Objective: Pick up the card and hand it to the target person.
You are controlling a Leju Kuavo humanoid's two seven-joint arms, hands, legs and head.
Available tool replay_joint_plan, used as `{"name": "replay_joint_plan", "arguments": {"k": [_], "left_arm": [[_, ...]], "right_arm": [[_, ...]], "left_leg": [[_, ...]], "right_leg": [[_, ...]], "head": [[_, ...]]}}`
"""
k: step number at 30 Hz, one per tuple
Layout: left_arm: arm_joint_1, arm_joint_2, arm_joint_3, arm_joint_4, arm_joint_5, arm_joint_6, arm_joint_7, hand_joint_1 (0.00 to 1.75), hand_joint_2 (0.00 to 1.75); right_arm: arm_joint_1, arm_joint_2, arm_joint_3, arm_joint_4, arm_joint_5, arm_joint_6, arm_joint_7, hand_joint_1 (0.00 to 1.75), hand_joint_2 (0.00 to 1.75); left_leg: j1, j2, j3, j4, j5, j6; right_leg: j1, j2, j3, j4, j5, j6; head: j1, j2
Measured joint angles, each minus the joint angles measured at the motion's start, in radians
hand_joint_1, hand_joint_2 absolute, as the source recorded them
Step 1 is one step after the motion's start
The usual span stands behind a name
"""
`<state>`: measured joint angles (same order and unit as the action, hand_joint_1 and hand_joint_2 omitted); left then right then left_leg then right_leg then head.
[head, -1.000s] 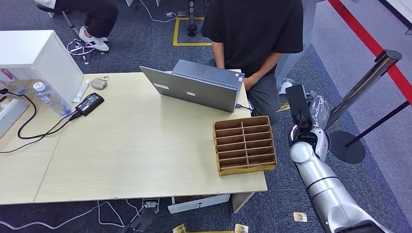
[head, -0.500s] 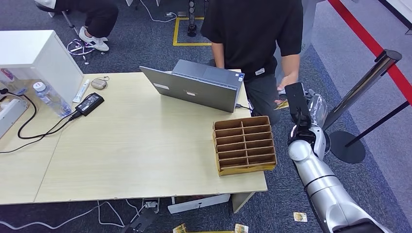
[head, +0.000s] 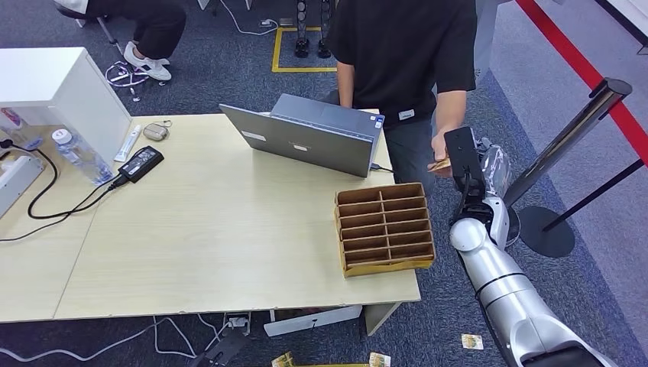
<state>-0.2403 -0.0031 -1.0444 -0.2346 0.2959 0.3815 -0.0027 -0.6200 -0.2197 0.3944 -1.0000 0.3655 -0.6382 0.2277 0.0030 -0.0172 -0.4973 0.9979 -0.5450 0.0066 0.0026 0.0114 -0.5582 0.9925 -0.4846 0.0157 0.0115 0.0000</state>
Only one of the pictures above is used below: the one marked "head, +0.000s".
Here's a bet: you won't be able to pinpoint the black power adapter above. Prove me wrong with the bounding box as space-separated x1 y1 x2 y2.
118 145 166 184

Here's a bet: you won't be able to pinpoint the grey earbuds case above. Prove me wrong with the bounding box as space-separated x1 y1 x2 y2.
142 119 173 142

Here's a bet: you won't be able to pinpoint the black stanchion post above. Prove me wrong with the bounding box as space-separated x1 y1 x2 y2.
517 158 646 259

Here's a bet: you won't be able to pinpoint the person's left hand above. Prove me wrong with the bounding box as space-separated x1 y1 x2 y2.
429 130 454 179

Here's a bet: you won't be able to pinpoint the white power strip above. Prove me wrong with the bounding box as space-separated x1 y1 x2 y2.
222 311 252 336

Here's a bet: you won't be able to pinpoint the chrome chair base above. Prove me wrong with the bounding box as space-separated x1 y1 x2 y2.
96 18 169 104

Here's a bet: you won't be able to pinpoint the white box device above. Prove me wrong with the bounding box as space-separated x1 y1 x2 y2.
0 154 46 219

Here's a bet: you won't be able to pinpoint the white cabinet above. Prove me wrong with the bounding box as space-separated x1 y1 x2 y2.
0 47 133 167

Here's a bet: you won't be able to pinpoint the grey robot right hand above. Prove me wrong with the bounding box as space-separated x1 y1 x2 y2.
475 136 513 200

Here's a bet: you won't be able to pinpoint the white floor cables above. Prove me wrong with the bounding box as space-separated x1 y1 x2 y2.
0 313 232 364

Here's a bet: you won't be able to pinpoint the grey laptop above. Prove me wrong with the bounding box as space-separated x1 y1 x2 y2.
219 93 386 179

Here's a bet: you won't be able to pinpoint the red barrier belt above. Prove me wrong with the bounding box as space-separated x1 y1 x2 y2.
514 0 648 168

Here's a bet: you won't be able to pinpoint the standing person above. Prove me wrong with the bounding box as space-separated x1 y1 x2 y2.
323 0 479 196

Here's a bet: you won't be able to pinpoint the thin black cable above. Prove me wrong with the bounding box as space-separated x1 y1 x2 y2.
0 183 122 244

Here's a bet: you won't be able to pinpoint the white floor cable with plug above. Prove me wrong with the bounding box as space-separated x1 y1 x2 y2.
217 0 280 37

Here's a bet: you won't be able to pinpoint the clear plastic water bottle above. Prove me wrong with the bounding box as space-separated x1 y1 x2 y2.
51 128 115 187

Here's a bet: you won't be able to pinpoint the white desk panel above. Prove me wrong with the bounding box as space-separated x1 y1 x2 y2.
473 0 514 88

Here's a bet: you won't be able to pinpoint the seated person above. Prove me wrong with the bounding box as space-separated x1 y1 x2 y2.
50 0 188 83

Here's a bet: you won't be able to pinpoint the black adapter cable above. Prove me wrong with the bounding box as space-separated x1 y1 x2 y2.
0 139 128 221

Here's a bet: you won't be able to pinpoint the beige table leg panel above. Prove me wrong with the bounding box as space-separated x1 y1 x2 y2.
362 301 403 338

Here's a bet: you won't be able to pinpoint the brown cardboard card organizer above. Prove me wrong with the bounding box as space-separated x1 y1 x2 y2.
334 182 437 278

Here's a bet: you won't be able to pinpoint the chrome stanchion post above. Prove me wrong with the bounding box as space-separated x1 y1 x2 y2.
502 77 633 248

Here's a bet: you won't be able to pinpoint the white board under table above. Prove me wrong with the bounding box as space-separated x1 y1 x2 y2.
263 304 364 339

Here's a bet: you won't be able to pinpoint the white tube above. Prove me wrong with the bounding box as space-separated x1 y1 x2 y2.
113 124 143 164

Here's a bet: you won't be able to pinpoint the yellow floor tape square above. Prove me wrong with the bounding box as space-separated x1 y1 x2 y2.
271 26 339 74

